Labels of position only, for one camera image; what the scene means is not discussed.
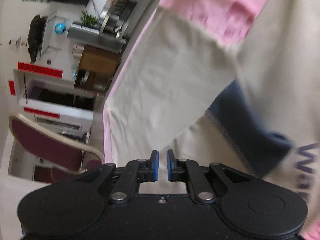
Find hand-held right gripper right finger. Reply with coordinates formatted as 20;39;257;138
167;149;260;203

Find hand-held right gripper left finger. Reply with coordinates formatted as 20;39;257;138
67;150;159;202

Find beige t-shirt navy cuffs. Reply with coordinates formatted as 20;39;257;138
106;0;320;233

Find wooden cabinet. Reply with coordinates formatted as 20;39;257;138
74;44;121;94

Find red paper banner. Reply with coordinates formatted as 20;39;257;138
17;62;63;79

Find metal shelf unit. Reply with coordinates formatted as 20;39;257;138
67;0;166;53

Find green potted plant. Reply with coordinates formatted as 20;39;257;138
81;9;100;29

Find dark hanging coat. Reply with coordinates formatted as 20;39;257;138
27;15;48;63

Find maroon chair gold frame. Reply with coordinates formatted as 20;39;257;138
9;113;106;183

